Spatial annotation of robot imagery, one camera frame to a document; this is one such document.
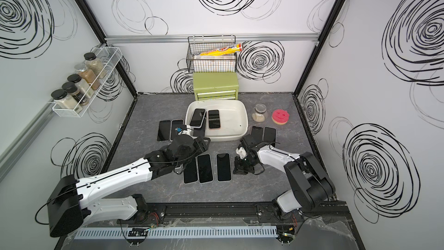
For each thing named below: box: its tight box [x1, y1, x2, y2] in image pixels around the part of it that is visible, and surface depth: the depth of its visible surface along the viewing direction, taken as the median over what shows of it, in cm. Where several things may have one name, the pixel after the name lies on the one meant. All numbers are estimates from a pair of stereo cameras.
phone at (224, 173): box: [216, 152, 233, 183], surface depth 88 cm
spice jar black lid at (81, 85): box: [67, 74, 95, 99], surface depth 69 cm
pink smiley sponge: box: [271, 108, 290, 125], surface depth 107 cm
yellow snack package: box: [199, 43, 244, 57], surface depth 88 cm
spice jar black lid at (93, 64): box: [83, 52, 106, 79], surface depth 77 cm
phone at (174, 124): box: [169, 119, 185, 142], surface depth 106 cm
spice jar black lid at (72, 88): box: [61, 81, 90, 106], surface depth 67 cm
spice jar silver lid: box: [74, 63, 102, 91], surface depth 72 cm
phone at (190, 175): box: [182, 164, 199, 185], surface depth 84 cm
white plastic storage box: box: [185, 99, 249, 142], surface depth 108 cm
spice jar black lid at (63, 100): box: [50, 89, 79, 110], surface depth 63 cm
